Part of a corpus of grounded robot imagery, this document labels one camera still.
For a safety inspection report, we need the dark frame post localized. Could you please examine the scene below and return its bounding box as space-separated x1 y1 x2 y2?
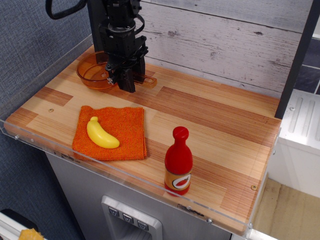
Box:
274 0 320 120
87 0 107 52

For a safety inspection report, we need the dark right frame post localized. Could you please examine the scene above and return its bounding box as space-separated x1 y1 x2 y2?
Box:
274 0 320 120

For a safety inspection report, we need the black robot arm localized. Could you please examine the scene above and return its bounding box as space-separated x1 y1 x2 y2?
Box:
98 0 148 93

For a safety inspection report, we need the black white object at corner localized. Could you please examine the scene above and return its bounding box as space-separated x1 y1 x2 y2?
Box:
0 209 39 240

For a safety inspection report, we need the grey toy fridge cabinet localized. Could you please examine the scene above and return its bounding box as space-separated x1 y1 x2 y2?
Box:
47 153 232 240

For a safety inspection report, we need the dark left frame post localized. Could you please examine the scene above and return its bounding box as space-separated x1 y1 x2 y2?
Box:
87 0 107 52

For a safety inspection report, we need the orange woven cloth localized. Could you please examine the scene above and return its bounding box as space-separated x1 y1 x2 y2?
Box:
72 105 147 161

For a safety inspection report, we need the orange transparent plastic pot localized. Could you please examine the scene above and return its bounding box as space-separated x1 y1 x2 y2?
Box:
76 51 157 90

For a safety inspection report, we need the clear acrylic table guard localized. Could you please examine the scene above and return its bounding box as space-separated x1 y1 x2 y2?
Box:
0 32 287 236

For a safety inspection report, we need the white toy sink unit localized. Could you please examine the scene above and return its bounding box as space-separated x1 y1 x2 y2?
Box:
267 89 320 197

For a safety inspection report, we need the red toy sauce bottle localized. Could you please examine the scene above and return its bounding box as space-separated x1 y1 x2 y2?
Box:
164 126 193 195

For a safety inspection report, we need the yellow toy banana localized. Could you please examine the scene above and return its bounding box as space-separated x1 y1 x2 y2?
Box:
86 116 120 149

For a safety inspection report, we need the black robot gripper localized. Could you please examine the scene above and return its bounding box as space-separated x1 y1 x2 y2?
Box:
99 21 148 93

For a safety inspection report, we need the yellow object at corner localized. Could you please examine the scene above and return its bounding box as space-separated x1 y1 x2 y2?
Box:
18 228 45 240

